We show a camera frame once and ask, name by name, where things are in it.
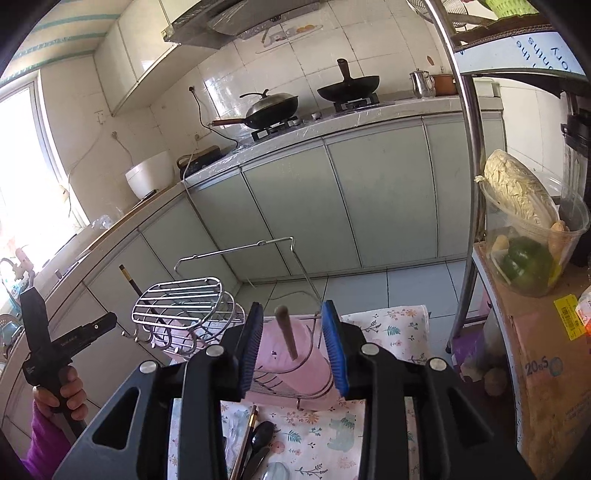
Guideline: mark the metal shelf frame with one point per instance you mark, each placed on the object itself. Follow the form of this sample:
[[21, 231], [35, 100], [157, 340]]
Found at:
[[468, 138]]

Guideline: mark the large pink plastic cup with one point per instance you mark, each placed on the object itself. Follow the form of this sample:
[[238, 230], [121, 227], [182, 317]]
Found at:
[[277, 374]]

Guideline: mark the window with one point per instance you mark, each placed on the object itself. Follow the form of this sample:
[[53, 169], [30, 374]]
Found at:
[[27, 161]]

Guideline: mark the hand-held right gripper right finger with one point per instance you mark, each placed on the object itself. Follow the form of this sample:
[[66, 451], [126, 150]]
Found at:
[[333, 355]]

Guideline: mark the white rice cooker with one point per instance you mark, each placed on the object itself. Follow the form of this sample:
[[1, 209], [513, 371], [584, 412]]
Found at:
[[150, 177]]

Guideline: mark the pink plastic drip tray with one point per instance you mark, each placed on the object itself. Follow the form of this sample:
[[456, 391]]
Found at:
[[277, 400]]

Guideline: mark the gas stove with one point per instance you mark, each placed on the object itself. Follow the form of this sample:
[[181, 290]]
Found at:
[[314, 117]]

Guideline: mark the clear plastic fork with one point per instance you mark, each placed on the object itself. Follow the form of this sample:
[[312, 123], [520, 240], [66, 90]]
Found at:
[[232, 431]]

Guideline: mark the black countertop appliance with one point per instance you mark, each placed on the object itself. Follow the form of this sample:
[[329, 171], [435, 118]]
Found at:
[[203, 159]]

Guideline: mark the floral printed cloth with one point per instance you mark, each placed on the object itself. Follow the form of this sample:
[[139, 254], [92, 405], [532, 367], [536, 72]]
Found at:
[[323, 431]]

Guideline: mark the purple plastic bag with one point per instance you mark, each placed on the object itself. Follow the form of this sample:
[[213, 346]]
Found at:
[[466, 355]]

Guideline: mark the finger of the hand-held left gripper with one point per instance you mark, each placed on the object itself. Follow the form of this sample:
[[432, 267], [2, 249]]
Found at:
[[99, 323]]

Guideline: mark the wok with glass lid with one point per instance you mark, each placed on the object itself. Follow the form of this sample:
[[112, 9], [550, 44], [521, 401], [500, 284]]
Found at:
[[272, 110]]

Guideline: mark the brown pot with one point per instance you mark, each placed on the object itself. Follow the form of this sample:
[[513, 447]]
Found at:
[[445, 85]]

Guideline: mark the steel kettle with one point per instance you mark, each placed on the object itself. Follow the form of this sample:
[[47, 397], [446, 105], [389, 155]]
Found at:
[[421, 85]]

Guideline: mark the napa cabbage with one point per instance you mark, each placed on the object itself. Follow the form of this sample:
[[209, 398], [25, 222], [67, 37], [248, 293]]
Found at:
[[517, 184]]

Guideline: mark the clear plastic container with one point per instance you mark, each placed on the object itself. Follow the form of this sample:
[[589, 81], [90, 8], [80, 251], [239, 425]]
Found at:
[[571, 217]]

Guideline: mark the white upper cabinets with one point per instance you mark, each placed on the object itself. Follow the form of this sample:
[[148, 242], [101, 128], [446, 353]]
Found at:
[[134, 55]]

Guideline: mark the wooden cutting board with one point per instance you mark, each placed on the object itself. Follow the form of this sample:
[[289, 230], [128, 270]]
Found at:
[[138, 214]]

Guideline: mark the orange carrot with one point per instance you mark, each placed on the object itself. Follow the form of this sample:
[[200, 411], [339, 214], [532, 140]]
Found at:
[[558, 240]]

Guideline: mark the light wooden chopstick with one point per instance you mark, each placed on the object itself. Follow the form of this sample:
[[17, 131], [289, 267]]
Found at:
[[241, 447]]

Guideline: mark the wall outlet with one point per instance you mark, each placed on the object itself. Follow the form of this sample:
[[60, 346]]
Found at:
[[99, 117]]

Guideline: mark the cardboard box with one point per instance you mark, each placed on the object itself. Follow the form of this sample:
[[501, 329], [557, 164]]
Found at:
[[545, 369]]

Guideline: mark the metal strainer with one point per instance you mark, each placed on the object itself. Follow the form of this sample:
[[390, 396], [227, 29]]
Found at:
[[455, 9]]

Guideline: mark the pale green lower cabinets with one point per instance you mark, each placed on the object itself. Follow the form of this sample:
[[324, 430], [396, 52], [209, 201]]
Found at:
[[392, 194]]

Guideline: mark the steel range hood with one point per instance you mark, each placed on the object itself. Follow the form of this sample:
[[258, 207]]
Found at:
[[221, 23]]

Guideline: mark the green plastic basket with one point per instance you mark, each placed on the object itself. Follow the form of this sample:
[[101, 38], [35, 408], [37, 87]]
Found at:
[[503, 8]]

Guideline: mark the red wooden chopstick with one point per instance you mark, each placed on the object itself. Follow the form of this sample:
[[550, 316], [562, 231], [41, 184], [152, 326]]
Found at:
[[249, 438]]

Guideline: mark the brown wooden chopstick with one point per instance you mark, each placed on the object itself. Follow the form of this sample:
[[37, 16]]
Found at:
[[287, 332]]

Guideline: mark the transparent wall splash sheet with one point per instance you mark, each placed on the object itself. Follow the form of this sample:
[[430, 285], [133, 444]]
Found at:
[[295, 37]]

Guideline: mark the white orange packet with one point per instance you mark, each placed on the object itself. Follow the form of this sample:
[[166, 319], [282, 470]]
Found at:
[[585, 309]]

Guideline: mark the green pepper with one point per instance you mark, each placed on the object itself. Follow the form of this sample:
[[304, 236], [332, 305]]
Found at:
[[526, 263]]

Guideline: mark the clear plastic spoon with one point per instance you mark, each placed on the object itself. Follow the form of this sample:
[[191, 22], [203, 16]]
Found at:
[[276, 471]]

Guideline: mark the person's left hand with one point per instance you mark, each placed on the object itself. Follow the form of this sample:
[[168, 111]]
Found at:
[[74, 392]]

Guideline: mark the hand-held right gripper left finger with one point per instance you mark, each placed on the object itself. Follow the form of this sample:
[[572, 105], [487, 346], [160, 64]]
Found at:
[[248, 355]]

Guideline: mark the potato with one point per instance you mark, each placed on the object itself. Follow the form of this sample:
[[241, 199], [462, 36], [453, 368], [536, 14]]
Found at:
[[496, 382]]

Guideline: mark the black wok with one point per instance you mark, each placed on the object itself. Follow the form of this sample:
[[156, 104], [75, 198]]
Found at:
[[351, 90]]

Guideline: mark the black blender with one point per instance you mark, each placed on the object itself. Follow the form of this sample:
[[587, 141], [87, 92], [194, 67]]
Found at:
[[579, 134]]

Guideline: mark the person's left forearm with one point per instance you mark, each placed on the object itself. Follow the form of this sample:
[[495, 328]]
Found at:
[[44, 443]]

